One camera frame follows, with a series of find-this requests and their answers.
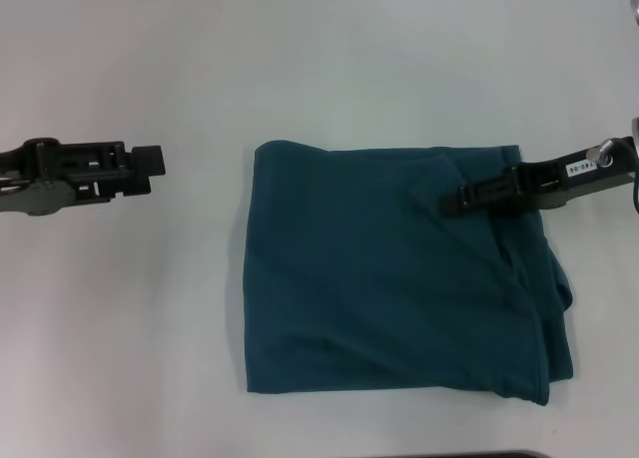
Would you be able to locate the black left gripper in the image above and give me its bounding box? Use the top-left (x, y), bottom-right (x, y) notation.
top-left (0, 137), bottom-right (167, 218)

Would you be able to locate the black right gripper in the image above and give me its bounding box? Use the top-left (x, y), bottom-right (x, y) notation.
top-left (437, 136), bottom-right (639, 221)

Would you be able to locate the teal t-shirt with white print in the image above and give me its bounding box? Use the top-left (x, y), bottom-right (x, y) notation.
top-left (243, 139), bottom-right (575, 408)

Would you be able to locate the silver cable connector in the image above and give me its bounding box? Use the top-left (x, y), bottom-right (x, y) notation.
top-left (586, 138), bottom-right (620, 169)

